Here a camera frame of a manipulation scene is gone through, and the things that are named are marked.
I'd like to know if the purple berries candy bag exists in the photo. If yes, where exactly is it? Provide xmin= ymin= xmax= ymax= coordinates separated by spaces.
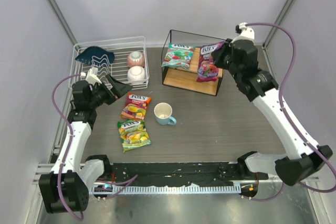
xmin=196 ymin=41 xmax=224 ymax=83

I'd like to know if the light blue mug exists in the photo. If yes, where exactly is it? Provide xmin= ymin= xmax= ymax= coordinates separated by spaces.
xmin=153 ymin=102 xmax=177 ymax=125

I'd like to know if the teal mint candy bag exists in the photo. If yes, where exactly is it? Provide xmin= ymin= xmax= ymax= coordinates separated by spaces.
xmin=161 ymin=43 xmax=195 ymax=70

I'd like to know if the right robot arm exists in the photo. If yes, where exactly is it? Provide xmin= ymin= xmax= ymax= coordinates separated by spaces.
xmin=211 ymin=39 xmax=333 ymax=186

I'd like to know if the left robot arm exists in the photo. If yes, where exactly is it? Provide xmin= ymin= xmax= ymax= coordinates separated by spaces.
xmin=38 ymin=74 xmax=132 ymax=221

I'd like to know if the orange fruits candy bag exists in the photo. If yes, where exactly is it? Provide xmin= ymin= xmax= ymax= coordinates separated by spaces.
xmin=120 ymin=93 xmax=152 ymax=121

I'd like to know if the green spring tea candy bag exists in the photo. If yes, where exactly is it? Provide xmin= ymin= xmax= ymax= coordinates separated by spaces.
xmin=117 ymin=120 xmax=151 ymax=153

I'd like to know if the black wood two-tier shelf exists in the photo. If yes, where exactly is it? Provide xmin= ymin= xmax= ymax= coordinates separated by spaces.
xmin=161 ymin=29 xmax=224 ymax=96

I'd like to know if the white ceramic bowl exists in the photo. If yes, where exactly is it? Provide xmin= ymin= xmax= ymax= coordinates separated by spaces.
xmin=127 ymin=66 xmax=146 ymax=82

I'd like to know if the pink ceramic bowl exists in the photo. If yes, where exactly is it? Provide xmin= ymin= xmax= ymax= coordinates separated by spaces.
xmin=127 ymin=51 xmax=145 ymax=68

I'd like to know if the dark blue plate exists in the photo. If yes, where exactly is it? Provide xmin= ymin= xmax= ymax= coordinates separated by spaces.
xmin=75 ymin=46 xmax=115 ymax=68

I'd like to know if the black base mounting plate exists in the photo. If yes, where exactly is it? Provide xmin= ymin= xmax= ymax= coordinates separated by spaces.
xmin=100 ymin=162 xmax=268 ymax=187

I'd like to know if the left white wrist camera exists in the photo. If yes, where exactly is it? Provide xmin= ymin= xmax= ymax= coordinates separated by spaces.
xmin=80 ymin=67 xmax=102 ymax=85

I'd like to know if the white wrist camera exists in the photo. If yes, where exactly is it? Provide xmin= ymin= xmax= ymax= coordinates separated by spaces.
xmin=80 ymin=67 xmax=102 ymax=85
xmin=233 ymin=23 xmax=255 ymax=42

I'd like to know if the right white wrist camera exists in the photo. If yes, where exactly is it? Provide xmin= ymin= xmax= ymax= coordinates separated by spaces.
xmin=233 ymin=23 xmax=255 ymax=42

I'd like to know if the white wire dish rack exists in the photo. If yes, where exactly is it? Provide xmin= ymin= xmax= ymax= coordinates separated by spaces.
xmin=70 ymin=36 xmax=150 ymax=90

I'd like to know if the white slotted cable duct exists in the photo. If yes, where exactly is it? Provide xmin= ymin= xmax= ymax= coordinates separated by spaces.
xmin=90 ymin=184 xmax=241 ymax=197

